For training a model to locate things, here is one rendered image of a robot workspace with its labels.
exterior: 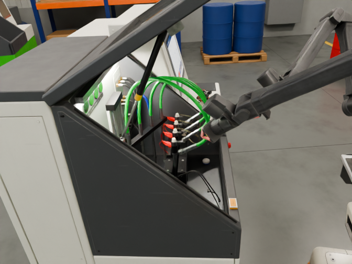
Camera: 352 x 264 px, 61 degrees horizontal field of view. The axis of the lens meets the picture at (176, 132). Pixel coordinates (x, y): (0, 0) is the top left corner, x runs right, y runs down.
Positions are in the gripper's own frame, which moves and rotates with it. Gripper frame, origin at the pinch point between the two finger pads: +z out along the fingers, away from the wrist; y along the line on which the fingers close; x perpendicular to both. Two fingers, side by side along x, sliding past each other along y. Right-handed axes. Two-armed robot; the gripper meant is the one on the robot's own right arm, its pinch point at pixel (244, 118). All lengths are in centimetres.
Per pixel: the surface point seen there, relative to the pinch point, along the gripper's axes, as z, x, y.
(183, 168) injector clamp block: 34.1, 9.0, 0.0
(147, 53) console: 23, -22, 49
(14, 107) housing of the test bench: 27, 54, 58
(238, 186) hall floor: 94, -103, -77
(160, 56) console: 20, -23, 44
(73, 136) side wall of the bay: 23, 49, 41
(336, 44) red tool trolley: -14, -420, -107
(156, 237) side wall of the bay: 39, 43, -6
